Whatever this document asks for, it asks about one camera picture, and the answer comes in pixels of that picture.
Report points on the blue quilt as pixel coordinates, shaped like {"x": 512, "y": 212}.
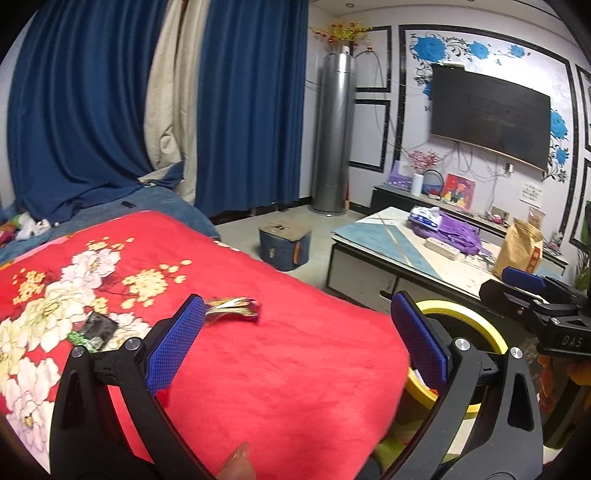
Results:
{"x": 152, "y": 203}

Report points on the white vase with pink flowers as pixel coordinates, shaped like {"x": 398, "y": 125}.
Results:
{"x": 417, "y": 184}

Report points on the round arch ornament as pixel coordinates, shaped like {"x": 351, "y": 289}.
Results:
{"x": 434, "y": 187}

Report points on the white power strip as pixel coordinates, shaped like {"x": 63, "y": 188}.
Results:
{"x": 442, "y": 247}

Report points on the blue box stool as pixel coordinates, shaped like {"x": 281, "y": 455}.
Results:
{"x": 284, "y": 249}

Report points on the colourful picture frame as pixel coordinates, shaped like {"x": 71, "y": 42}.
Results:
{"x": 458, "y": 191}

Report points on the purple yellow snack wrapper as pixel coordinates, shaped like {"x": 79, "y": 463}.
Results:
{"x": 233, "y": 308}

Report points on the colourful cloth heap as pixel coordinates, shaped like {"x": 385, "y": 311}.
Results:
{"x": 27, "y": 228}

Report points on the wall-mounted television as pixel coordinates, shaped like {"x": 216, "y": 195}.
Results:
{"x": 489, "y": 115}

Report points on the blue curtain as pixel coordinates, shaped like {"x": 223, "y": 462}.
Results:
{"x": 249, "y": 101}
{"x": 78, "y": 106}

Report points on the white wall notice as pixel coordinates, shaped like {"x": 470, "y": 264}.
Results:
{"x": 532, "y": 193}

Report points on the blue white coffee table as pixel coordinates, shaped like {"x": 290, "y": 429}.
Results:
{"x": 378, "y": 244}

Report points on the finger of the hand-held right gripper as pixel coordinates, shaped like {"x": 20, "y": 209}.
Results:
{"x": 505, "y": 300}
{"x": 521, "y": 277}

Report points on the beige curtain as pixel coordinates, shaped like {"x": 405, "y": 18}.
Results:
{"x": 173, "y": 92}

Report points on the black snack packet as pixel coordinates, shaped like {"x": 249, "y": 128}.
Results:
{"x": 97, "y": 330}

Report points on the red floral blanket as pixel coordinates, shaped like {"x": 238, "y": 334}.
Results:
{"x": 277, "y": 369}

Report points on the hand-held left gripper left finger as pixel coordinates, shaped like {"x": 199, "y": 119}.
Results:
{"x": 178, "y": 341}

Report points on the purple cloth bag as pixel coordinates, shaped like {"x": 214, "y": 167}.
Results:
{"x": 457, "y": 230}

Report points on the small black clip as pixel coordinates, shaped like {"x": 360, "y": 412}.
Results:
{"x": 128, "y": 204}

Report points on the blue white tissue pack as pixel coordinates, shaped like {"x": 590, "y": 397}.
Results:
{"x": 425, "y": 217}

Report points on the yellow-rimmed trash bin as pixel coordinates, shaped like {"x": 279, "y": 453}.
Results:
{"x": 489, "y": 323}

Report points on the person's left hand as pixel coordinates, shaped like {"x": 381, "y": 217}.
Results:
{"x": 238, "y": 464}

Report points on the yellow artificial flowers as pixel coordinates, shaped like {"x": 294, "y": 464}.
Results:
{"x": 341, "y": 32}

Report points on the silver tower air conditioner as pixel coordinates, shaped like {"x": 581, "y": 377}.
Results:
{"x": 333, "y": 129}

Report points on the brown paper bag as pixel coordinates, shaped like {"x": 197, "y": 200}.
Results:
{"x": 517, "y": 251}

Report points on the green plant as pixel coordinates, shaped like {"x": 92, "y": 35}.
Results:
{"x": 584, "y": 249}

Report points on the black tv cabinet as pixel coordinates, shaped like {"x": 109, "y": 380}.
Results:
{"x": 388, "y": 198}

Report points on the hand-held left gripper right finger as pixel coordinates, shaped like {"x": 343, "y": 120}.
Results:
{"x": 420, "y": 341}

